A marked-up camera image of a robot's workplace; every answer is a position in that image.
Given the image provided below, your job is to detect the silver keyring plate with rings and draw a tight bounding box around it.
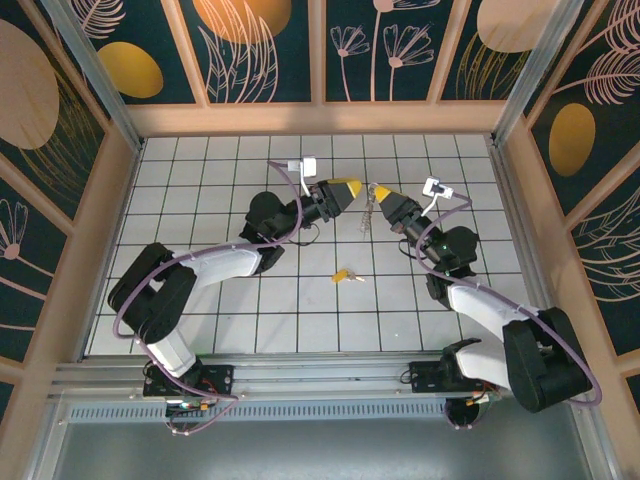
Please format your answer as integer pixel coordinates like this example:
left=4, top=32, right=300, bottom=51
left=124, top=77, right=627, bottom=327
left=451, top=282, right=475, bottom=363
left=355, top=182, right=380, bottom=235

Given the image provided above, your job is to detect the grey metal sheet panel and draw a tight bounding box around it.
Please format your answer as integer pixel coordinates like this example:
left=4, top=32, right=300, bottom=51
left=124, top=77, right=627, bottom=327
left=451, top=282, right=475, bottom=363
left=29, top=394, right=616, bottom=480

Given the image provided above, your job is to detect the aluminium side rail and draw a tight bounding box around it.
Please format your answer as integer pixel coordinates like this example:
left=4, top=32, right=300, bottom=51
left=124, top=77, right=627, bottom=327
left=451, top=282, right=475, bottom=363
left=487, top=137, right=551, bottom=326

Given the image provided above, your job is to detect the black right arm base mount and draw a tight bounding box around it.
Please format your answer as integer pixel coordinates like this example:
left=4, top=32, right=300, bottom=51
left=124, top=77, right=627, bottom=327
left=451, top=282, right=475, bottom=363
left=407, top=359, right=501, bottom=396

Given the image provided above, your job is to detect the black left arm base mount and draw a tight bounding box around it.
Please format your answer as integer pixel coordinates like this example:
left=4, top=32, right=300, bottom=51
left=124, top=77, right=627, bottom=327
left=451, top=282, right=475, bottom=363
left=142, top=363, right=236, bottom=399

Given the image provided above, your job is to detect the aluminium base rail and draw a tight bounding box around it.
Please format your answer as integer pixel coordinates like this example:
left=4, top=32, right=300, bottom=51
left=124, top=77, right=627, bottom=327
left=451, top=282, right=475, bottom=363
left=49, top=349, right=596, bottom=401

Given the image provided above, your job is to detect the aluminium frame post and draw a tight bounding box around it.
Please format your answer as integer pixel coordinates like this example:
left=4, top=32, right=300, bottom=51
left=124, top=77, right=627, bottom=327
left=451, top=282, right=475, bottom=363
left=491, top=0, right=584, bottom=146
left=39, top=0, right=147, bottom=157

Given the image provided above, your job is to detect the slotted grey cable duct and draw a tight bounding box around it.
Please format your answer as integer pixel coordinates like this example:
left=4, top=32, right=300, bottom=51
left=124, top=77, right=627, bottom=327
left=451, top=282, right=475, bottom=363
left=64, top=402, right=501, bottom=424

